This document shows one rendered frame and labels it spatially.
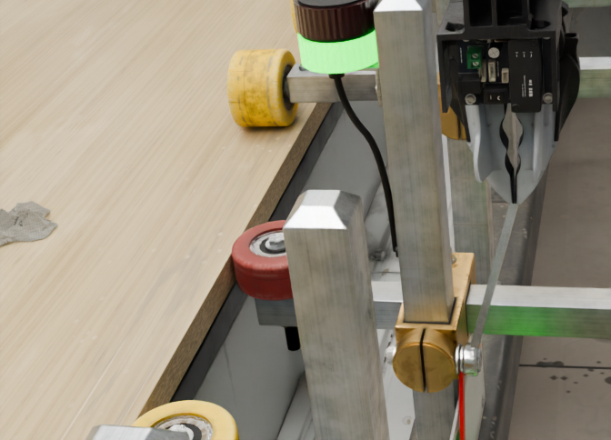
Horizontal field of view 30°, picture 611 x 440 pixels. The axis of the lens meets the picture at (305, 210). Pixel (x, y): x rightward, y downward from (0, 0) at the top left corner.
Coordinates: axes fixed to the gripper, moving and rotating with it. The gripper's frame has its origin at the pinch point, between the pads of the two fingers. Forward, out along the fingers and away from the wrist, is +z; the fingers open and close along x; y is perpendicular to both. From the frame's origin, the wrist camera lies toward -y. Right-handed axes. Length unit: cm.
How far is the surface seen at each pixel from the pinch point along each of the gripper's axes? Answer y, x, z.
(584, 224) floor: -166, -3, 101
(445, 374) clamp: 0.6, -5.9, 16.8
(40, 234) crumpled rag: -9.0, -44.3, 10.6
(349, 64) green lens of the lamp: -1.1, -11.2, -8.6
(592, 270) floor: -146, 0, 101
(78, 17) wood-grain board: -68, -67, 11
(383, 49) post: -2.1, -8.9, -9.3
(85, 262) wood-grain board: -4.9, -37.9, 10.9
